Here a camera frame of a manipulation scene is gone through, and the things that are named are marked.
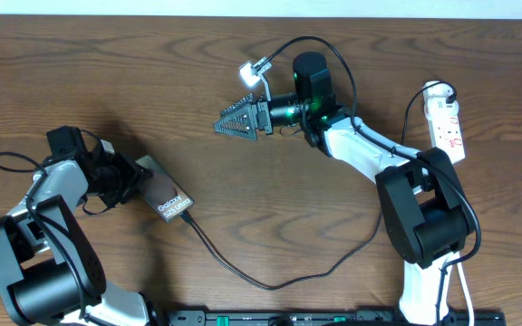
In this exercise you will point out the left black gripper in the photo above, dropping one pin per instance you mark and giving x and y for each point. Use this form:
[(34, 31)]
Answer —
[(130, 177)]

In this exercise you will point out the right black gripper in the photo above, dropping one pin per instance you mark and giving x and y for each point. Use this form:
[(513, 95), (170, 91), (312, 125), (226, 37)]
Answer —
[(243, 105)]

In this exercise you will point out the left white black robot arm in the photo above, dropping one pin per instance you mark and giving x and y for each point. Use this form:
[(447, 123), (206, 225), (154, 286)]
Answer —
[(49, 272)]

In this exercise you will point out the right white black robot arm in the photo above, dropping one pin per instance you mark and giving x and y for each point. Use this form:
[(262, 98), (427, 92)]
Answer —
[(427, 215)]

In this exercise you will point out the white power strip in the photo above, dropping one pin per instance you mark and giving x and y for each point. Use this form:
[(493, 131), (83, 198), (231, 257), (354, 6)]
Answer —
[(441, 110)]

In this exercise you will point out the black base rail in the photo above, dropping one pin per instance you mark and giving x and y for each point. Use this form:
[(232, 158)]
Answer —
[(359, 317)]

